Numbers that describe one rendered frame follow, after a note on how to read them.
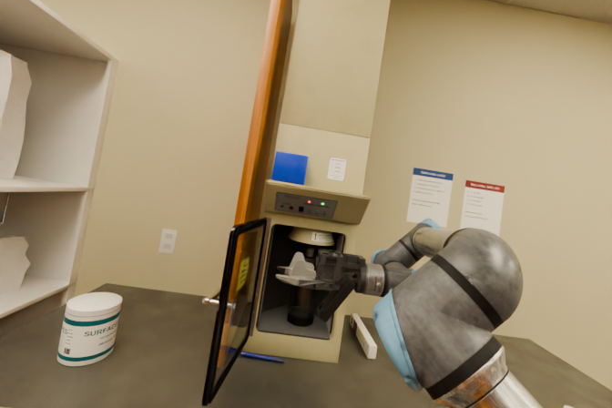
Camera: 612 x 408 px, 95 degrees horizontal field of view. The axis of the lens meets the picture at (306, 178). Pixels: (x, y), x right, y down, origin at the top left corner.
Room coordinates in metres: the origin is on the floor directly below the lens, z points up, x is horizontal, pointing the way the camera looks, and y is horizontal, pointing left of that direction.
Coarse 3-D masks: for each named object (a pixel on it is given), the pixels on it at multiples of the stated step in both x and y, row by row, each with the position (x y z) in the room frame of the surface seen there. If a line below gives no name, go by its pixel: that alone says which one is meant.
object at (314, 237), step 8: (296, 232) 1.01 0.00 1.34; (304, 232) 0.99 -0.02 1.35; (312, 232) 0.99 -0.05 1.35; (320, 232) 0.99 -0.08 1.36; (328, 232) 1.01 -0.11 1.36; (296, 240) 0.99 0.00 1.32; (304, 240) 0.98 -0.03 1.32; (312, 240) 0.97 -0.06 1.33; (320, 240) 0.98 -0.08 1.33; (328, 240) 1.00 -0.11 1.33
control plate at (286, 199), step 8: (280, 192) 0.86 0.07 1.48; (280, 200) 0.88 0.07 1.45; (288, 200) 0.88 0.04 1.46; (296, 200) 0.88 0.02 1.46; (304, 200) 0.88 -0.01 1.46; (312, 200) 0.87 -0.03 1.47; (320, 200) 0.87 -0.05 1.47; (328, 200) 0.87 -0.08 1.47; (280, 208) 0.91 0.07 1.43; (288, 208) 0.91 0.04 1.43; (296, 208) 0.90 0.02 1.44; (304, 208) 0.90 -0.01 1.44; (312, 208) 0.90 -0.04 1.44; (320, 208) 0.89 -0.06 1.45; (328, 208) 0.89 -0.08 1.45; (320, 216) 0.92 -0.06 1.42; (328, 216) 0.92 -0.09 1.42
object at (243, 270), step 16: (240, 224) 0.68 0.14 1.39; (240, 240) 0.69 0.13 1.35; (256, 240) 0.84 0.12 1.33; (240, 256) 0.71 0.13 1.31; (256, 256) 0.87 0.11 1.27; (224, 272) 0.63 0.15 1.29; (240, 272) 0.74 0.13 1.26; (256, 272) 0.91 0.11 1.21; (240, 288) 0.76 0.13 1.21; (240, 304) 0.79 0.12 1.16; (240, 320) 0.81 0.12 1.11; (224, 336) 0.69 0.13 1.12; (240, 336) 0.84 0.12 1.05; (224, 352) 0.71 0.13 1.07; (208, 368) 0.63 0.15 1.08; (224, 368) 0.73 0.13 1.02; (208, 384) 0.63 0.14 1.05
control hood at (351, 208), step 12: (276, 192) 0.86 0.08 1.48; (288, 192) 0.86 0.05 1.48; (300, 192) 0.85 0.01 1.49; (312, 192) 0.85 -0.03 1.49; (324, 192) 0.85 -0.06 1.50; (336, 192) 0.85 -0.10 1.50; (348, 192) 0.85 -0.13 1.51; (348, 204) 0.88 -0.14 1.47; (360, 204) 0.87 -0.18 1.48; (312, 216) 0.93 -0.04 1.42; (336, 216) 0.92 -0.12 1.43; (348, 216) 0.91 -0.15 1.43; (360, 216) 0.91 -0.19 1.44
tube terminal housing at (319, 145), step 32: (288, 128) 0.95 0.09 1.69; (320, 160) 0.96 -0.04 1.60; (352, 160) 0.96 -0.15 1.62; (352, 192) 0.96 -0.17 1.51; (288, 224) 0.95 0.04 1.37; (320, 224) 0.96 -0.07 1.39; (352, 224) 0.97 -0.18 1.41; (256, 320) 0.95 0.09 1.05; (256, 352) 0.95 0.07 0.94; (288, 352) 0.96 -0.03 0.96; (320, 352) 0.96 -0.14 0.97
